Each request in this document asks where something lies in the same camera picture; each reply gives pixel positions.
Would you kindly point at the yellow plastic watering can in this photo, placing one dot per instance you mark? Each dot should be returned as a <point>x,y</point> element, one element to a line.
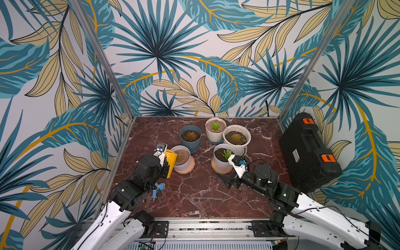
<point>171,158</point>

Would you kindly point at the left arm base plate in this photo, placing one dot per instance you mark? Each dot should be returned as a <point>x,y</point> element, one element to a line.
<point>160,230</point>

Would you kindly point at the aluminium front rail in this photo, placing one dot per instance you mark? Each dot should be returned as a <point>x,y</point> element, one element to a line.
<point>212,228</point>

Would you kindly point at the small white pot green succulent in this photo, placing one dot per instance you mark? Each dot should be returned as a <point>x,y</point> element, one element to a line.
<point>219,162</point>

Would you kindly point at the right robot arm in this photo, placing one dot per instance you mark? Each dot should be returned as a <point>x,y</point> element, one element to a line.
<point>296,214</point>

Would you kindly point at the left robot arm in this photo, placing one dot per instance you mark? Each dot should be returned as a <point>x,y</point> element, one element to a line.
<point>125,197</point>

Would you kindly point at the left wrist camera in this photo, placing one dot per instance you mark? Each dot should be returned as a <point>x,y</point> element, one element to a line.
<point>160,153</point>

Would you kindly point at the right aluminium frame post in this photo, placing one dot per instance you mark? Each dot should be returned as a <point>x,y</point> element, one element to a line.
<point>320,49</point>

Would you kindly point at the blue spray nozzle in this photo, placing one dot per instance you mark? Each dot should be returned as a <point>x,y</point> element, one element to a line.
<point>157,187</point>

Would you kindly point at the large white pot yellow succulent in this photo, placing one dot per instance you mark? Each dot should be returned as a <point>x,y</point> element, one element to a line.
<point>237,136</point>

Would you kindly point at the blue pot red succulent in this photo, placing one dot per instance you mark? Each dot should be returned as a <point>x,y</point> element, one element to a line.
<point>191,138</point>

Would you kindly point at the white ribbed pot green succulent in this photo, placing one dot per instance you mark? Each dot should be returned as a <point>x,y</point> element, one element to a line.
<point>214,130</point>

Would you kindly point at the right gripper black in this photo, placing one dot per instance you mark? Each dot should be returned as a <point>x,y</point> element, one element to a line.
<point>236,180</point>

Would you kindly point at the left aluminium frame post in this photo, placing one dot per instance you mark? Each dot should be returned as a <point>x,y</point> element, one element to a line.
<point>80,12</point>

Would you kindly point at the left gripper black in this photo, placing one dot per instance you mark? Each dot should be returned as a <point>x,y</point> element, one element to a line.
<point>165,170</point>

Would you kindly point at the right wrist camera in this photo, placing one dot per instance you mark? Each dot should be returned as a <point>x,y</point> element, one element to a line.
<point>239,164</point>

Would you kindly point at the black tool case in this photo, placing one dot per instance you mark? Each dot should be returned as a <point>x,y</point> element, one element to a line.
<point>310,163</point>

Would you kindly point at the white pot pink succulent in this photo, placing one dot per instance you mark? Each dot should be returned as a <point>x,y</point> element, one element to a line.
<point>185,162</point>

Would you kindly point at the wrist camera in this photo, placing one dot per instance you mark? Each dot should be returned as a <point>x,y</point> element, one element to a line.
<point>239,164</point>
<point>160,153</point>

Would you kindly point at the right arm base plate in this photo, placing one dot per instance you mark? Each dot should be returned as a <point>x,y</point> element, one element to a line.
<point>268,228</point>

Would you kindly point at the aluminium frame post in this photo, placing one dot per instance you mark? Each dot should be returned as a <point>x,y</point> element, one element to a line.
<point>80,12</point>
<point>320,49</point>

